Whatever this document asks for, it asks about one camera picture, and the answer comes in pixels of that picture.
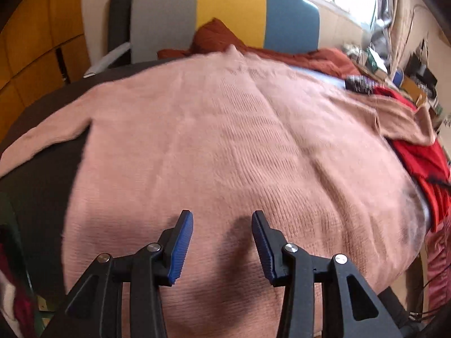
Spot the white metal tube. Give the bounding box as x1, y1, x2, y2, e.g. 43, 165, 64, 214
83, 42, 132, 78

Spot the red fleece garment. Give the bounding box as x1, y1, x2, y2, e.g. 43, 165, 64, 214
373, 86, 451, 233

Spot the beige curtain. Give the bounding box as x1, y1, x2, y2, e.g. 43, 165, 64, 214
370, 0, 411, 74

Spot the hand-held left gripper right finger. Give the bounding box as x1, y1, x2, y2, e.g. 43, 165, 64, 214
251, 210, 404, 338

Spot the cluttered wooden desk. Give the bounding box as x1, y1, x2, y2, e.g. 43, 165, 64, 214
343, 39, 445, 122

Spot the pink satin cloth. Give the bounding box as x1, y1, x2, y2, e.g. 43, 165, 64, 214
425, 218, 451, 315

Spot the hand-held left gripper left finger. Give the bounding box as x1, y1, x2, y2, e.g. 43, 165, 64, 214
44, 210, 194, 338

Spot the black upright post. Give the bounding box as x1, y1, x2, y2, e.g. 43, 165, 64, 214
107, 0, 137, 61

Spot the pink knit sweater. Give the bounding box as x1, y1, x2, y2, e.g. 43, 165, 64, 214
0, 50, 439, 338

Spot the dark red and white cloth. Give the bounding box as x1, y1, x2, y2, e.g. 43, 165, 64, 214
0, 225, 37, 338

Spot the yellow wooden wardrobe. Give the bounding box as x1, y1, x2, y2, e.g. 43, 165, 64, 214
0, 0, 91, 141

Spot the rust brown garment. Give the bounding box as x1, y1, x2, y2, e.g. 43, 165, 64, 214
157, 18, 362, 78

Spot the black white purple patterned cloth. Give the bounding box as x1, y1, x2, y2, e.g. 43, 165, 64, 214
345, 75, 376, 95

